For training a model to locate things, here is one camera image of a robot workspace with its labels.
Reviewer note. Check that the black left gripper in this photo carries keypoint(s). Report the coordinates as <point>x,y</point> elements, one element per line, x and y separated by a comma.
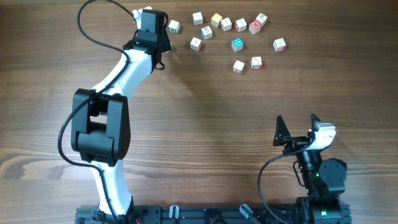
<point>166,43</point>

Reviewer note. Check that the red letter A block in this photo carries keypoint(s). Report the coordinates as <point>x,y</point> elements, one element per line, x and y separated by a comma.
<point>238,67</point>

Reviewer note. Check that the green letter A block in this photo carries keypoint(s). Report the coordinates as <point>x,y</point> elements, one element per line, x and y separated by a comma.
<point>174,26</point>

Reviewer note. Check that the plain white wooden block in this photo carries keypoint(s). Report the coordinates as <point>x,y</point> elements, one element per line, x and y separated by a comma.
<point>197,18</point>

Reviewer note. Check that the red letter Y block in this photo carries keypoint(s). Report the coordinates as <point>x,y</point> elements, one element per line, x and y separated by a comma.
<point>279,45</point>

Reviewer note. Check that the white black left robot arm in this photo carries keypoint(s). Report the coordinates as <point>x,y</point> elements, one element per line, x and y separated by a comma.
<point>101,131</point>

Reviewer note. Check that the red top wooden block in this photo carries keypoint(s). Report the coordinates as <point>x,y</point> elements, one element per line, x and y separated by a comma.
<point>254,27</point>

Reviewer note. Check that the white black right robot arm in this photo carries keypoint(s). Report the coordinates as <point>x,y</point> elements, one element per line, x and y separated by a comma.
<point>324,180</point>

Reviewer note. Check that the red drawing wooden block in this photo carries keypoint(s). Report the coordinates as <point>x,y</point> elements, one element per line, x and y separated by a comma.
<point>240,25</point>

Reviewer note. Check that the red letter I block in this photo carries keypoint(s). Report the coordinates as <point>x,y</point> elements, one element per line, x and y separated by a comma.
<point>256,62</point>

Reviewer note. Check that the apple picture wooden block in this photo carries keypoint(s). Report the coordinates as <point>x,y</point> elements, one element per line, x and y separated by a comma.
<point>225,24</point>

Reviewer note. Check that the red letter M block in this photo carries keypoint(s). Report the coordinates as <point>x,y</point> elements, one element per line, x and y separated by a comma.
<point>195,44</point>

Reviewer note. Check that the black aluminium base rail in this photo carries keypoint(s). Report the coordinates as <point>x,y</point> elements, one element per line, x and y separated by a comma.
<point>290,213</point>

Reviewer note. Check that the yellow top wooden block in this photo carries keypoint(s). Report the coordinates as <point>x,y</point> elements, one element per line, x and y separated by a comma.
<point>216,19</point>

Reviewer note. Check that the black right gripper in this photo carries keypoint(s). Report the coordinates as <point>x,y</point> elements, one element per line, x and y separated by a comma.
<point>283,136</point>

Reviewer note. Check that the red number 6 block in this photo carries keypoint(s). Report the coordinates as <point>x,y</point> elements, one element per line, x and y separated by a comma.
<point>262,19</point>

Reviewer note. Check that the blue top spiral block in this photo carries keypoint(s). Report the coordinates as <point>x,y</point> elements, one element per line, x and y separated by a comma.
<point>237,44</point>

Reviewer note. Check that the letter B wooden block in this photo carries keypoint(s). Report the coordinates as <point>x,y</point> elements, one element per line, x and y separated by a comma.
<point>206,32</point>

